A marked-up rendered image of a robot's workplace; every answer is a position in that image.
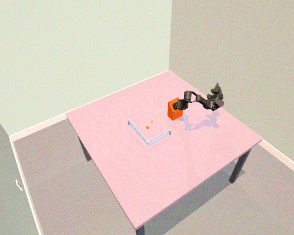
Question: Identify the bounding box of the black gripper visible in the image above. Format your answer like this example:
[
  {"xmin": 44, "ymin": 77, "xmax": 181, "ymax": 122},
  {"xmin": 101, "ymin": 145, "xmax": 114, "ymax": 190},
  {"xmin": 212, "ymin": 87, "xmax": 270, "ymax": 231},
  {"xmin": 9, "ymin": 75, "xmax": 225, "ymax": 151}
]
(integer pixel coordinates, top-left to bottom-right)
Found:
[{"xmin": 211, "ymin": 83, "xmax": 223, "ymax": 101}]

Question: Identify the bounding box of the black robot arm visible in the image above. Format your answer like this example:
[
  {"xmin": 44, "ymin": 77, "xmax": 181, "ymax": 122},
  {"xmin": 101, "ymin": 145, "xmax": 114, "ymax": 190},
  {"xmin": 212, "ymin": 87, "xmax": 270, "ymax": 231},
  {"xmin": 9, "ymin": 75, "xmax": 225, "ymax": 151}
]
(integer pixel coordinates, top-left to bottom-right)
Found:
[{"xmin": 172, "ymin": 90, "xmax": 224, "ymax": 111}]

